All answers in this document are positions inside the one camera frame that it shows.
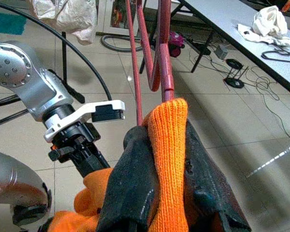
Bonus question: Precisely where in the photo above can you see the red clothes hanger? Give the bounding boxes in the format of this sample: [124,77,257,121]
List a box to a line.
[124,0,176,128]

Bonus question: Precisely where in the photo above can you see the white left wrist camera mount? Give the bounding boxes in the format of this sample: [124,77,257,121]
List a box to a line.
[43,99,126,143]

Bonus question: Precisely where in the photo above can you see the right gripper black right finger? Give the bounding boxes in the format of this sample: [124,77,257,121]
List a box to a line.
[183,119,252,232]

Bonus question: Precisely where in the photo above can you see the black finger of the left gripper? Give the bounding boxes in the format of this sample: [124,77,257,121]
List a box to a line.
[73,144,111,179]

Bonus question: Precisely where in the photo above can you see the white glass door cabinet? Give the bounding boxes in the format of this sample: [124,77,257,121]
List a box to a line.
[96,0,145,37]

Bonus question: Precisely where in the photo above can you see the white T-shirt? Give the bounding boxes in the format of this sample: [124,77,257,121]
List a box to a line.
[236,5,290,48]

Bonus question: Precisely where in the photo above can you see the black clothes rack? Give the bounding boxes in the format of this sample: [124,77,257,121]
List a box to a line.
[0,30,86,129]

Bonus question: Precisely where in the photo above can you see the white table black legs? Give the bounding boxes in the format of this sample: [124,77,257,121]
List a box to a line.
[139,0,290,94]

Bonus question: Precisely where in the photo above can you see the grey hose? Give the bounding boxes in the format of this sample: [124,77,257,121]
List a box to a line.
[101,33,145,53]

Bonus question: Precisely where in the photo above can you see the black round stand base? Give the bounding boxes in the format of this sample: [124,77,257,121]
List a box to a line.
[226,58,244,70]
[223,77,245,89]

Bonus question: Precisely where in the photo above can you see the teal cloth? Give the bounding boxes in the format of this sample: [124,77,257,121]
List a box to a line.
[0,11,27,36]

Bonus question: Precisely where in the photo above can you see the black wire hanger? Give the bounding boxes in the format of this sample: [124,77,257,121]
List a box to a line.
[261,43,290,65]

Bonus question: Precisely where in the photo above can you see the pink vacuum cleaner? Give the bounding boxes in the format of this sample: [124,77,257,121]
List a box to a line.
[168,30,186,58]

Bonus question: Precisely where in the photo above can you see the grey power adapter box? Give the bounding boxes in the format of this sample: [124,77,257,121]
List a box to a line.
[214,44,230,60]

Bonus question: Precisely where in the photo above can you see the orange polo shirt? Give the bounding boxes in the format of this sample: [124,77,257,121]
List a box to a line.
[47,98,191,232]

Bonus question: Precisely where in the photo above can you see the white grey jacket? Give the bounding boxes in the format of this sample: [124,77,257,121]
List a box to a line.
[32,0,97,45]

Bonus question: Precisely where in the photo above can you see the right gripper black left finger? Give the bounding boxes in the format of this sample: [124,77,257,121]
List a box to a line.
[96,125,159,232]

